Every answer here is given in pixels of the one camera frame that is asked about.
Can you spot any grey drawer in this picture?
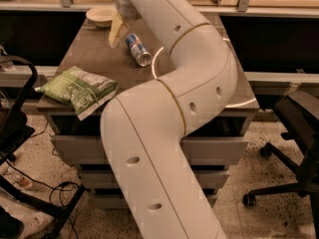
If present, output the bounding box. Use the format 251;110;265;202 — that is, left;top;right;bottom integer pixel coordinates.
78;170;229;189
52;135;248;166
94;193;217;212

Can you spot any grey top drawer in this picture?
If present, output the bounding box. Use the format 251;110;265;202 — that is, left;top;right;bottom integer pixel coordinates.
52;135;248;166

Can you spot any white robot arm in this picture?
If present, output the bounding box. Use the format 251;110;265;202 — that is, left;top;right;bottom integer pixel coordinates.
101;0;237;239

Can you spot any black floor cable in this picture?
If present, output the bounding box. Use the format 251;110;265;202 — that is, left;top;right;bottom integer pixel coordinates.
0;121;81;239

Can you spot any white paper bowl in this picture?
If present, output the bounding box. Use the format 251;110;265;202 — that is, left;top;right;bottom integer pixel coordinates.
86;6;114;28

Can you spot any grey bottom drawer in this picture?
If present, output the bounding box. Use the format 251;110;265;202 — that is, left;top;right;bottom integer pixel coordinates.
94;193;217;212

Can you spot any black chair left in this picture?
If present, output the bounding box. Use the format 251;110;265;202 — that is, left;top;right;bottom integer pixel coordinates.
0;55;85;239

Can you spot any black office chair right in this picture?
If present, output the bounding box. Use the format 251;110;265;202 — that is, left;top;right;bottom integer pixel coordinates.
242;90;319;239

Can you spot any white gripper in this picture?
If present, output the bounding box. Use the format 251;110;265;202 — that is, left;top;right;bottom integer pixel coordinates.
109;0;141;48

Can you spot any grey drawer cabinet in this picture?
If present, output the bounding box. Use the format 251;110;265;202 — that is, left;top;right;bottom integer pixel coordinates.
38;20;259;199

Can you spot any grey middle drawer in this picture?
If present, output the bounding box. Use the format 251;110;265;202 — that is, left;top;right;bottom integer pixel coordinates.
78;170;229;189

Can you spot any blue silver redbull can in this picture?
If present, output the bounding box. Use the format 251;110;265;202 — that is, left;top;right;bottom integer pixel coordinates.
126;33;152;67

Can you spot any white projected light ring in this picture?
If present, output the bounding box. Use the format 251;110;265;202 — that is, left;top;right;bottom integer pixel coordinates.
151;37;257;110

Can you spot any green chip bag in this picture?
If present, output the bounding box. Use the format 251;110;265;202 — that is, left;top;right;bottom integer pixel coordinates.
36;66;119;120

